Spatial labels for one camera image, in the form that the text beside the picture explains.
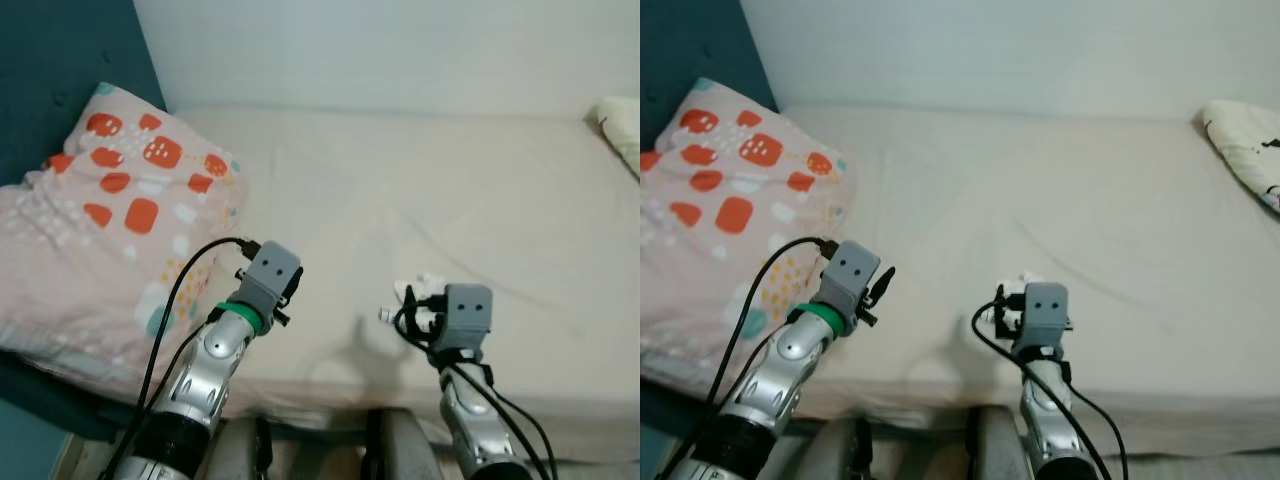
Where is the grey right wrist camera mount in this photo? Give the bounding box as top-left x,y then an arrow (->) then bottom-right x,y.
1020,283 -> 1071,351
440,284 -> 493,351

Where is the cream bed mattress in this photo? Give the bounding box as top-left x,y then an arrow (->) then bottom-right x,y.
160,100 -> 641,461
770,100 -> 1280,461

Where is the cream cartoon print blanket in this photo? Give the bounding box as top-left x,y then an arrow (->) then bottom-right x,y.
598,97 -> 641,179
1203,98 -> 1280,216

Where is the grey right robot leg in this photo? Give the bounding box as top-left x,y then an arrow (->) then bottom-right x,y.
965,405 -> 1031,480
360,408 -> 446,480

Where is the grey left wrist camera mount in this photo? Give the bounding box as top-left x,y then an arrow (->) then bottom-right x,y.
820,240 -> 883,321
235,242 -> 304,321

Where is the teal padded headboard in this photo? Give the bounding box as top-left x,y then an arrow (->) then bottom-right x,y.
640,0 -> 781,151
0,0 -> 166,186

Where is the white tissue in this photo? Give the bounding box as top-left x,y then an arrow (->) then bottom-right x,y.
378,275 -> 446,329

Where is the pink orange patterned pillow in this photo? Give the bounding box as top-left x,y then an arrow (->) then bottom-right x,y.
0,82 -> 249,376
640,78 -> 859,386

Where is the dark teal bed frame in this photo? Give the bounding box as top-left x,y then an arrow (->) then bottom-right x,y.
0,345 -> 131,446
640,375 -> 701,471

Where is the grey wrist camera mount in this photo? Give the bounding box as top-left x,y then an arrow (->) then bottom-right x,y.
1020,283 -> 1071,351
820,240 -> 883,321
235,242 -> 304,321
440,284 -> 493,351

